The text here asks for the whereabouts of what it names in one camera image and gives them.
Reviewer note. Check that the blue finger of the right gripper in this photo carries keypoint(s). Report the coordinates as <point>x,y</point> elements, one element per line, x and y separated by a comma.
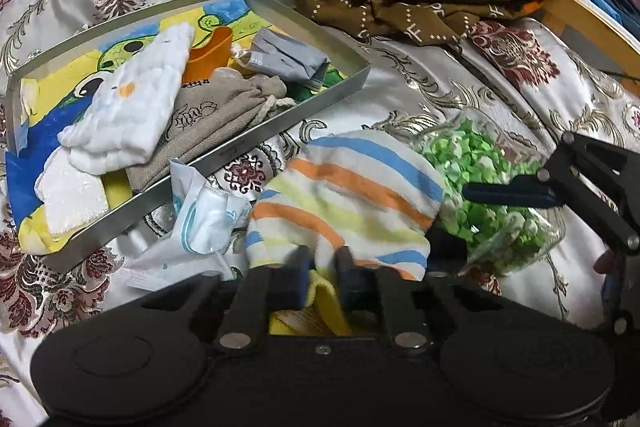
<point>523,190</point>

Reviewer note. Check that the grey shallow tray box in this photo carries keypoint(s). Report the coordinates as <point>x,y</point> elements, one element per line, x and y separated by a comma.
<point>345,75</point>

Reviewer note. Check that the bag of green stars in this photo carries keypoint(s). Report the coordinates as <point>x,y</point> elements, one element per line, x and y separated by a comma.
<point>472,148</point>

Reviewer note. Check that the white gauze baby towel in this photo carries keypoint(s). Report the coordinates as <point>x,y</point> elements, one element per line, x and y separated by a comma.
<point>130,110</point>

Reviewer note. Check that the packaged face mask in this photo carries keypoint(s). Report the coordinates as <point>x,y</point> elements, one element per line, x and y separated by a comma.
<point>199,239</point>

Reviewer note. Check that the colourful cartoon cloth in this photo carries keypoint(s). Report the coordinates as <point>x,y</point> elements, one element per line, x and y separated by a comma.
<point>60,90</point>

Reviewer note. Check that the black dark garment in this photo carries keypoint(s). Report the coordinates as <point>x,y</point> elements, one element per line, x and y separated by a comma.
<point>449,253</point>

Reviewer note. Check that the yellow striped small towel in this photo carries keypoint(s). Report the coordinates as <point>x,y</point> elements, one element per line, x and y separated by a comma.
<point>363,190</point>

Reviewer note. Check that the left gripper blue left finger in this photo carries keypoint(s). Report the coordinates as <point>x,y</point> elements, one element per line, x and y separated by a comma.
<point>289,284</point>

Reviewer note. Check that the wooden sofa armrest right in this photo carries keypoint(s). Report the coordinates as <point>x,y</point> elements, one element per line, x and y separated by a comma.
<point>595,36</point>

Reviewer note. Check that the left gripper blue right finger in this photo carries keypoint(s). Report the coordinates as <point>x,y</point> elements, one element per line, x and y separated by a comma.
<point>357,286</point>

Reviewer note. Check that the white fluffy towel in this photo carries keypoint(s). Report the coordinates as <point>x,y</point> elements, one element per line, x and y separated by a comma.
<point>71,198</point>

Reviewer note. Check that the beige drawstring pouch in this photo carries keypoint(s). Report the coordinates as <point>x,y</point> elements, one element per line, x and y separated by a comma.
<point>208,113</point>

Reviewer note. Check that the grey folded cloth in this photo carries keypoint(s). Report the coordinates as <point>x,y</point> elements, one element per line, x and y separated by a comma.
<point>274,54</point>

